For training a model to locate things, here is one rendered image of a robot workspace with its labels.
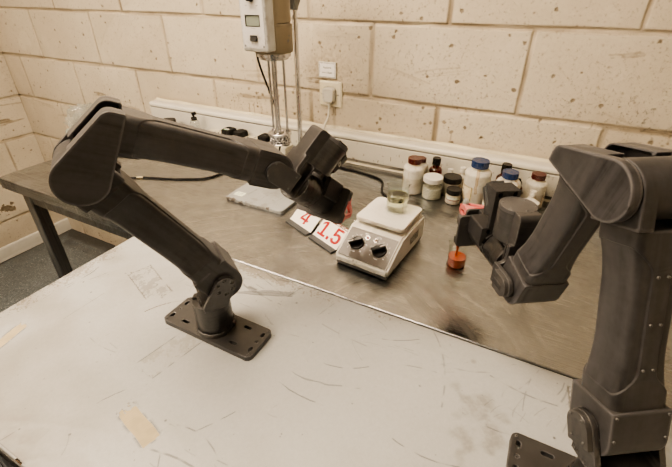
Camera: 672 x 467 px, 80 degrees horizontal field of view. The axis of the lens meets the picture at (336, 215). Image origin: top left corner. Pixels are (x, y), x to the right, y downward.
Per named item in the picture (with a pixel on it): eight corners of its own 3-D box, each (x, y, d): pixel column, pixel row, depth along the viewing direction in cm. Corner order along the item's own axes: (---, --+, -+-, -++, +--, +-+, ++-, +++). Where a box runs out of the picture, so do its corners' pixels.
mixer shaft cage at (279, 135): (283, 147, 114) (277, 55, 102) (264, 144, 117) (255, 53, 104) (296, 140, 119) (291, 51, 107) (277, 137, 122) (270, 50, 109)
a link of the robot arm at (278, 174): (332, 140, 73) (285, 100, 65) (357, 155, 66) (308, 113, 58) (295, 191, 74) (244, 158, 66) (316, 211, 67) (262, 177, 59)
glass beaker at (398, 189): (393, 203, 97) (396, 173, 93) (412, 210, 94) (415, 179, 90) (378, 212, 93) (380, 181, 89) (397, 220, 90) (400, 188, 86)
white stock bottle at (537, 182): (527, 211, 110) (536, 178, 106) (516, 202, 115) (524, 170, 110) (545, 209, 111) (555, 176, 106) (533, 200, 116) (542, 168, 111)
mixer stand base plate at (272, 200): (281, 214, 109) (281, 211, 108) (224, 199, 117) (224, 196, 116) (332, 174, 132) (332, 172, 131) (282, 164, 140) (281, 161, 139)
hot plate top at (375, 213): (402, 234, 86) (402, 230, 85) (354, 218, 91) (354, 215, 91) (423, 211, 94) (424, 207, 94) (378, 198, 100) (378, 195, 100)
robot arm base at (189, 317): (183, 267, 75) (153, 289, 70) (270, 301, 67) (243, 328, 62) (190, 299, 79) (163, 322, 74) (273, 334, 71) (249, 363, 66)
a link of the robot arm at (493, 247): (483, 224, 68) (502, 247, 62) (515, 223, 69) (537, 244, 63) (477, 258, 71) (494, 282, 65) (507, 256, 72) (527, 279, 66)
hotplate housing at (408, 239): (386, 283, 84) (389, 252, 80) (334, 262, 90) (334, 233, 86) (426, 235, 100) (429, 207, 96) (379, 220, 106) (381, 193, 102)
